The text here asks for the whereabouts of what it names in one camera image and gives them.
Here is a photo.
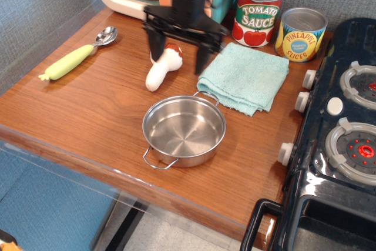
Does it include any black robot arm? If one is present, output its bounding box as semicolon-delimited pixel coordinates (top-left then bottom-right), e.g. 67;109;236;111
144;0;229;75

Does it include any plush white brown mushroom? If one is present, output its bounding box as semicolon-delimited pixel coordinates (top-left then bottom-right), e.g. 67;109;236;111
145;43;183;92

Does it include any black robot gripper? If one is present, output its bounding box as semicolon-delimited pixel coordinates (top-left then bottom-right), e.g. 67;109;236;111
144;0;228;75

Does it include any orange object bottom left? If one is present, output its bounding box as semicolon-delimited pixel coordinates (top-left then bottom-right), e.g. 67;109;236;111
0;230;23;251

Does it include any steel pan with handles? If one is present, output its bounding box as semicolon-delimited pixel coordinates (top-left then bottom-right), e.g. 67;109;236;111
142;91;227;170

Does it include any black toy stove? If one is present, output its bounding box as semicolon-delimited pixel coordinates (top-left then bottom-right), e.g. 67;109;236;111
241;18;375;250

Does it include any folded teal cloth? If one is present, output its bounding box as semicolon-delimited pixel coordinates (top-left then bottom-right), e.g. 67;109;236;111
197;43;289;116

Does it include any pineapple slices can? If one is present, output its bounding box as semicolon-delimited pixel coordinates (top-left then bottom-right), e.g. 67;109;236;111
275;7;328;62

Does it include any tomato sauce can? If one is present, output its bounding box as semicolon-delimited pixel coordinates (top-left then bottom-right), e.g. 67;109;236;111
232;0;283;48

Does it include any spoon with green handle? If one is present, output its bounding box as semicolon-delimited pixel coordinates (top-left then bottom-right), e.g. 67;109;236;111
38;26;118;81

